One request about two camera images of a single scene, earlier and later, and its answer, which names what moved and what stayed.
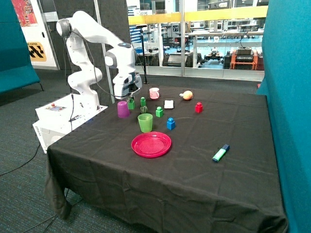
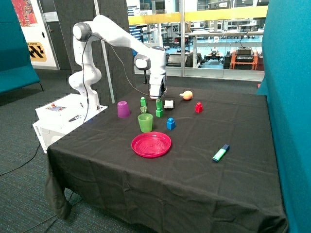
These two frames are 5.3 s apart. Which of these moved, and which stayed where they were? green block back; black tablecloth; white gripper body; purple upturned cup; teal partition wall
Moved: white gripper body
Stayed: teal partition wall; green block back; purple upturned cup; black tablecloth
